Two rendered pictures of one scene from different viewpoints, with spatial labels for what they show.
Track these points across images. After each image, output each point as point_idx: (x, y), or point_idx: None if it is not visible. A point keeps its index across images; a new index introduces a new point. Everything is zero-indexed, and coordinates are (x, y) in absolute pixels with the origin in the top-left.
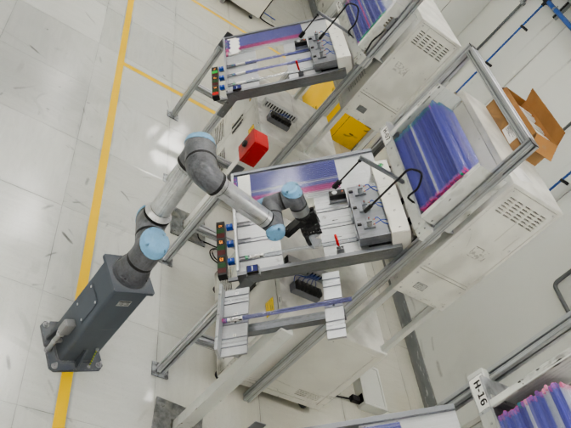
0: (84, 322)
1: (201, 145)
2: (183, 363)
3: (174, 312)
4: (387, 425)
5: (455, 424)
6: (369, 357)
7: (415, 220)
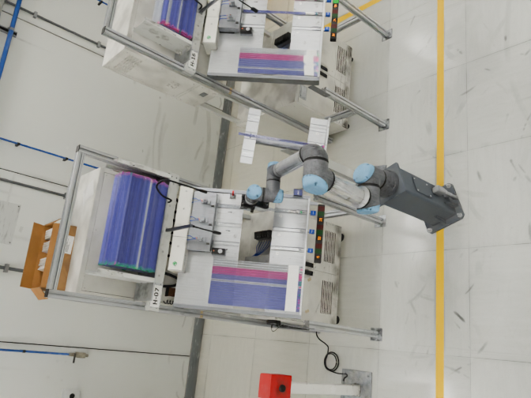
0: (423, 182)
1: (312, 163)
2: (364, 234)
3: (370, 279)
4: (243, 70)
5: (210, 65)
6: None
7: (174, 189)
